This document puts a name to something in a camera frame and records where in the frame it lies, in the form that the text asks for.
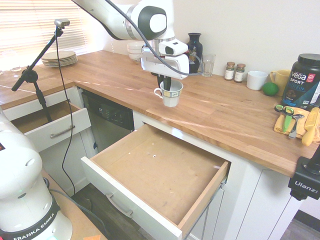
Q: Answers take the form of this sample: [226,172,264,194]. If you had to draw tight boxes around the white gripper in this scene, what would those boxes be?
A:
[140,46,190,91]

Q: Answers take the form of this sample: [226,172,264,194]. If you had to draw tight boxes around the white mug with patterned band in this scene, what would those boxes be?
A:
[153,79,184,108]

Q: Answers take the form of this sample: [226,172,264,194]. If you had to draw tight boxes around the large open wooden drawer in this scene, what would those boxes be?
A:
[81,123,232,238]

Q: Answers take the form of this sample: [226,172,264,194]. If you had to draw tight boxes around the small open wooden drawer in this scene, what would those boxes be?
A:
[9,99,92,153]

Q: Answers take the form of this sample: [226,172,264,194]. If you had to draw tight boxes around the yellow mug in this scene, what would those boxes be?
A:
[269,69,292,97]

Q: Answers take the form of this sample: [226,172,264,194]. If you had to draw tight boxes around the stack of white bowls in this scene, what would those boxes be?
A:
[126,41,145,63]

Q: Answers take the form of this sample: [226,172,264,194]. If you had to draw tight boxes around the clear drinking glass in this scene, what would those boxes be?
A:
[200,53,217,78]

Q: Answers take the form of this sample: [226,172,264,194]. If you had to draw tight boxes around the dark blue painted vase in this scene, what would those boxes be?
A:
[185,32,202,75]

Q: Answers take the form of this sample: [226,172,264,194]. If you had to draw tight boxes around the brown lid spice jar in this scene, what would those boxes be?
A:
[224,61,236,81]
[234,63,246,84]

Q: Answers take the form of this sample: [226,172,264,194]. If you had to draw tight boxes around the stainless steel dishwasher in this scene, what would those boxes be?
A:
[81,89,136,153]

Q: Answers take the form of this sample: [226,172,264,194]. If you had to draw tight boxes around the plain white cup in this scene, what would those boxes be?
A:
[246,70,269,91]

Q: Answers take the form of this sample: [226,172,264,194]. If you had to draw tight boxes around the stack of beige plates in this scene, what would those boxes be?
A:
[41,50,79,68]

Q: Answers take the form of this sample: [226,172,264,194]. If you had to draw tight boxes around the green ball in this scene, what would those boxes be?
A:
[261,81,279,97]

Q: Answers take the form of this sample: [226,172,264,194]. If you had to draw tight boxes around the yellow cloth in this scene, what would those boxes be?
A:
[273,107,320,145]

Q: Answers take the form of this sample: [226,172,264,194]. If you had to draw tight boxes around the black Vega protein tub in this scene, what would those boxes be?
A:
[280,53,320,110]

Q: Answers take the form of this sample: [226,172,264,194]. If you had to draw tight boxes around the white window blinds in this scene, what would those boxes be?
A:
[0,0,89,56]

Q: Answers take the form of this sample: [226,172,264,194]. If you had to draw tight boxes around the yellow sheathed knife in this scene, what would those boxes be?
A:
[301,107,320,147]

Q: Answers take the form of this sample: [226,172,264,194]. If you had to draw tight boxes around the white cabinet door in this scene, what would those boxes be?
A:
[234,167,301,240]

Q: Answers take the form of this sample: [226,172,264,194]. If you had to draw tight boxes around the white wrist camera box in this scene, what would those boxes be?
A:
[158,39,189,57]

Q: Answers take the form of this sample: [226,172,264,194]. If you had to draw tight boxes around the grey braided robot cable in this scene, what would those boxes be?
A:
[104,0,203,76]

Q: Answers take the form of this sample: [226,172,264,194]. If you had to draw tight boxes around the thin black camera cable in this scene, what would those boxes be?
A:
[53,26,77,197]

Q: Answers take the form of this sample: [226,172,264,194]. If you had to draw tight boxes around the silver camera on stand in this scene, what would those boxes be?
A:
[54,18,71,28]

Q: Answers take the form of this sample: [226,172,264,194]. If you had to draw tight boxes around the green handled scissors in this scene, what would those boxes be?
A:
[274,104,296,133]

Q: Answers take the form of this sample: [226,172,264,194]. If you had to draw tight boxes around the black boom camera stand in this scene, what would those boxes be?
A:
[11,26,65,123]

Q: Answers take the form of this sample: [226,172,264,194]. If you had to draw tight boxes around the dark cable at robot base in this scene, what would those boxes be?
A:
[42,176,109,240]

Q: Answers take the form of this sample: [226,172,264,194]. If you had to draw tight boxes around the black Ulanzi camera mount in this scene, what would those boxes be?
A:
[287,139,320,201]

